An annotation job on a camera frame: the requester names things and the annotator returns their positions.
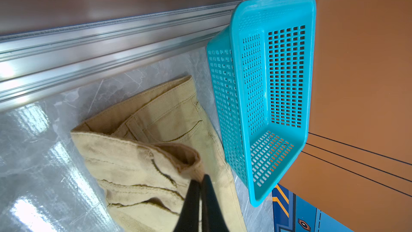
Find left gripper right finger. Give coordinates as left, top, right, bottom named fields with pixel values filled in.
left=201, top=175, right=229, bottom=232

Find aluminium front rail frame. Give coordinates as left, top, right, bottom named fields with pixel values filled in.
left=1, top=0, right=245, bottom=111

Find teal plastic basket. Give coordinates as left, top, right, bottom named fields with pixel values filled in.
left=207, top=0, right=317, bottom=207

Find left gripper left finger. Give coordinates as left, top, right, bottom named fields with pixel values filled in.
left=174, top=180, right=201, bottom=232

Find khaki long pants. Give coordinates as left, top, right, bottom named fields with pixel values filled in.
left=71, top=76, right=246, bottom=232

